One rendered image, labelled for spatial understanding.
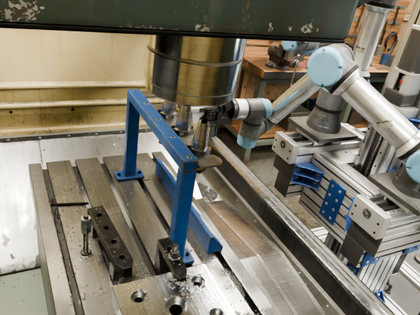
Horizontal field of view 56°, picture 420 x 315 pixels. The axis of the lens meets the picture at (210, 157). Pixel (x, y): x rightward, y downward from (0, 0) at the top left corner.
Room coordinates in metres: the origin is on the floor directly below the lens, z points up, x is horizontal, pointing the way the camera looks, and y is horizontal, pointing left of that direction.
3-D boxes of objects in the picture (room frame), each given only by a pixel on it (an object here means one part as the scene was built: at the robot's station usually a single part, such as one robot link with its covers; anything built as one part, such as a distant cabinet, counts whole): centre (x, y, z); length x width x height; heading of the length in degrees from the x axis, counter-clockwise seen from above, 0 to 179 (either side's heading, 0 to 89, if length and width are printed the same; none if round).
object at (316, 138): (1.66, -0.48, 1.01); 0.36 x 0.22 x 0.06; 121
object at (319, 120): (1.65, -0.47, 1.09); 0.15 x 0.15 x 0.10
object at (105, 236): (0.80, 0.23, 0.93); 0.26 x 0.05 x 0.06; 36
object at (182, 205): (0.82, 0.05, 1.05); 0.10 x 0.05 x 0.30; 121
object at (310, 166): (1.49, -0.43, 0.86); 0.09 x 0.09 x 0.09; 31
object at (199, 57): (0.65, 0.05, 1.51); 0.16 x 0.16 x 0.12
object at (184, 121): (0.99, 0.09, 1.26); 0.04 x 0.04 x 0.07
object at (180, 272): (0.72, 0.05, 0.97); 0.13 x 0.03 x 0.15; 31
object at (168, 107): (1.08, 0.14, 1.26); 0.04 x 0.04 x 0.07
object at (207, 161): (0.85, 0.00, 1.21); 0.07 x 0.05 x 0.01; 121
